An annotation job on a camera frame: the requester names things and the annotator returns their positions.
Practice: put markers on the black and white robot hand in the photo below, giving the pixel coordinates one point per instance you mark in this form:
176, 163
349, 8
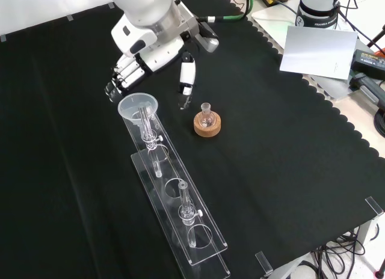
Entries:
150, 53

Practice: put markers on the clear plastic funnel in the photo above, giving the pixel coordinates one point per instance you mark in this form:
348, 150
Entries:
136, 109

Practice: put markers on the clear acrylic funnel stand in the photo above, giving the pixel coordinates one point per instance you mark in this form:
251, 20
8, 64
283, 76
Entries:
180, 207

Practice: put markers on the clear cloth clip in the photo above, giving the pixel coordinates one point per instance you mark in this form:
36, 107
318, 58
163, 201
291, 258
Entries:
69, 18
3, 38
111, 5
374, 205
264, 264

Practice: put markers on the small round-bottom glass flask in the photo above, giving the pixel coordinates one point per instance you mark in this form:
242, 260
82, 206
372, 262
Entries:
207, 118

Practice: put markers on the black cloth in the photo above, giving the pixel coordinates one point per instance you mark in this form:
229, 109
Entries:
270, 155

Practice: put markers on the pale grey board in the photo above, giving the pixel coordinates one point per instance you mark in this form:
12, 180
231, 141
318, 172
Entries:
319, 53

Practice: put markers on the grey metal plate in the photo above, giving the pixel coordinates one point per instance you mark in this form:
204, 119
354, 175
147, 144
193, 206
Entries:
331, 88

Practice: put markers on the black power adapter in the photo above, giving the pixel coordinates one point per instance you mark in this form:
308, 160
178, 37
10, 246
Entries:
368, 61

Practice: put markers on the black and grey device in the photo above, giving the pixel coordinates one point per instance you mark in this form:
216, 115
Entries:
370, 88

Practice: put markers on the red and black tripod leg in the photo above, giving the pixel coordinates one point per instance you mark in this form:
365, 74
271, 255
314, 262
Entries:
376, 38

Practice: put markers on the grey table leg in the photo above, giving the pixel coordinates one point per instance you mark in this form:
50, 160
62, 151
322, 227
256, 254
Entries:
365, 234

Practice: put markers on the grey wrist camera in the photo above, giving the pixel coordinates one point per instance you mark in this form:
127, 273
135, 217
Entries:
209, 40

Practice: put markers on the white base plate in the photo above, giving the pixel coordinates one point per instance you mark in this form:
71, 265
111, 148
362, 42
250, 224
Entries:
270, 23

